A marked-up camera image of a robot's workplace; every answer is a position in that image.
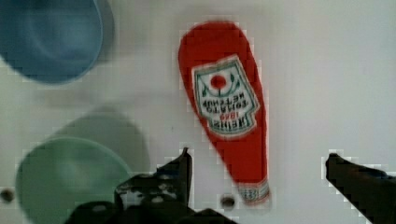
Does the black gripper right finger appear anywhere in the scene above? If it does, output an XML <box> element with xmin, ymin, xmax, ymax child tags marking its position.
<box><xmin>325</xmin><ymin>153</ymin><xmax>396</xmax><ymax>224</ymax></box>

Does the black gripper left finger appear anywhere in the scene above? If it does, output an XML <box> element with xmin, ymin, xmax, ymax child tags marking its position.
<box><xmin>64</xmin><ymin>147</ymin><xmax>237</xmax><ymax>224</ymax></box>

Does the red plush ketchup bottle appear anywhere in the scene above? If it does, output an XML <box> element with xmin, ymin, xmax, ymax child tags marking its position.
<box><xmin>178</xmin><ymin>21</ymin><xmax>269</xmax><ymax>204</ymax></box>

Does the blue cup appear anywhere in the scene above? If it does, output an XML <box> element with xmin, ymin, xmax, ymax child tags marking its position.
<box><xmin>0</xmin><ymin>0</ymin><xmax>107</xmax><ymax>84</ymax></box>

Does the green cup with handle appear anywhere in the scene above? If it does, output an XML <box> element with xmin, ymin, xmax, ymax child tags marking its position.
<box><xmin>15</xmin><ymin>106</ymin><xmax>150</xmax><ymax>224</ymax></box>

